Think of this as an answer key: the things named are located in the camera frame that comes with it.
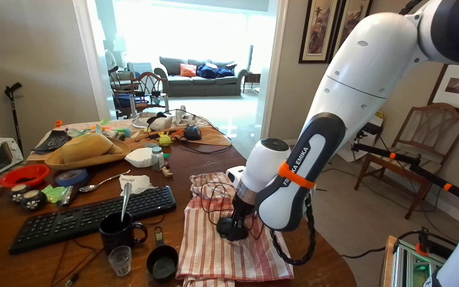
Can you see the black patterned tray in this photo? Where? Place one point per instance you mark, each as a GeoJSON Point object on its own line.
{"type": "Point", "coordinates": [52, 141]}

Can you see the dark mug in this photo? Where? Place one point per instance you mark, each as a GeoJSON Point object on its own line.
{"type": "Point", "coordinates": [118, 235]}

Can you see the wooden chair with lattice back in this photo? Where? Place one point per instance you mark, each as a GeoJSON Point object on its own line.
{"type": "Point", "coordinates": [432, 127]}

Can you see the crumpled white napkin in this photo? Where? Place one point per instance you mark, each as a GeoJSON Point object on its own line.
{"type": "Point", "coordinates": [136, 184]}

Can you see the white headset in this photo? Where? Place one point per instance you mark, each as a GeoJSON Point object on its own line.
{"type": "Point", "coordinates": [161, 122]}

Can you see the red bowl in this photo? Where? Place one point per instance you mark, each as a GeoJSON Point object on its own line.
{"type": "Point", "coordinates": [24, 175]}

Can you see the red white striped dish towel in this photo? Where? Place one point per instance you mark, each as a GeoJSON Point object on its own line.
{"type": "Point", "coordinates": [209, 255]}

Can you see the blue tape roll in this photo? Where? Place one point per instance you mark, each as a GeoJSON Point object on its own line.
{"type": "Point", "coordinates": [72, 177]}

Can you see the orange cushion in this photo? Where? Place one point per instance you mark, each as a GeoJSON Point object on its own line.
{"type": "Point", "coordinates": [188, 70]}

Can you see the dark foil packet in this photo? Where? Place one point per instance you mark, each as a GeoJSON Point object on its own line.
{"type": "Point", "coordinates": [69, 195]}

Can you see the black walking cane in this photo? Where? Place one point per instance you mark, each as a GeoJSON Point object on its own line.
{"type": "Point", "coordinates": [14, 115]}

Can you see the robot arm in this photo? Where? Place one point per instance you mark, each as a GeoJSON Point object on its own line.
{"type": "Point", "coordinates": [365, 71]}

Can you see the small clear glass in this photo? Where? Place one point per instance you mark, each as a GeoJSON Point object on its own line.
{"type": "Point", "coordinates": [120, 261]}

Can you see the black keyboard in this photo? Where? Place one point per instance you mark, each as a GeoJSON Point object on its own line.
{"type": "Point", "coordinates": [90, 217]}

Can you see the glass shaker jar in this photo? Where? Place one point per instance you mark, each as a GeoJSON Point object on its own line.
{"type": "Point", "coordinates": [157, 159]}

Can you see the small side table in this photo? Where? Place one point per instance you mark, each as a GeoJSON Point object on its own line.
{"type": "Point", "coordinates": [252, 79]}

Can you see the wooden chair with round back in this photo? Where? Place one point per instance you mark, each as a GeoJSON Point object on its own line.
{"type": "Point", "coordinates": [150, 85]}

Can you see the blue cloth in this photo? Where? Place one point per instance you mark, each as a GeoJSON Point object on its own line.
{"type": "Point", "coordinates": [213, 71]}

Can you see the green plastic wrapper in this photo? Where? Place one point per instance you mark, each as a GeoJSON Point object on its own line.
{"type": "Point", "coordinates": [54, 193]}

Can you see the yellow toy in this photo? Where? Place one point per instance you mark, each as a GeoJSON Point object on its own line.
{"type": "Point", "coordinates": [165, 139]}

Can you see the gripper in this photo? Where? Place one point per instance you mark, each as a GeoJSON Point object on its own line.
{"type": "Point", "coordinates": [243, 208]}

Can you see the framed picture with white mat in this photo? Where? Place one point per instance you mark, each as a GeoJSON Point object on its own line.
{"type": "Point", "coordinates": [458, 85]}

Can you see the black measuring cup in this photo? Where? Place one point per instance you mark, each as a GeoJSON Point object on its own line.
{"type": "Point", "coordinates": [162, 261]}

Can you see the stack of white paper filters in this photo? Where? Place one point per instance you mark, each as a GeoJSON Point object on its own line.
{"type": "Point", "coordinates": [138, 157]}

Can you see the black flower candle holder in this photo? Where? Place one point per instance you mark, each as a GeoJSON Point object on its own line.
{"type": "Point", "coordinates": [33, 200]}
{"type": "Point", "coordinates": [17, 193]}

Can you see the framed palm picture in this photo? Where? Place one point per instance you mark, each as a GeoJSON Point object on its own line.
{"type": "Point", "coordinates": [355, 18]}
{"type": "Point", "coordinates": [319, 28]}

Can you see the tan placemat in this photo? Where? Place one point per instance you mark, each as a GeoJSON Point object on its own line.
{"type": "Point", "coordinates": [213, 136]}

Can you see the silver spoon in mug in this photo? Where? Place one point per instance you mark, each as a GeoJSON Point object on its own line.
{"type": "Point", "coordinates": [126, 199]}

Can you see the straw hat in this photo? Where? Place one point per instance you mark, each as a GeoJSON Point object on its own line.
{"type": "Point", "coordinates": [86, 149]}

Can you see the grey sofa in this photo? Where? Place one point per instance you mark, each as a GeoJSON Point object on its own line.
{"type": "Point", "coordinates": [201, 84]}

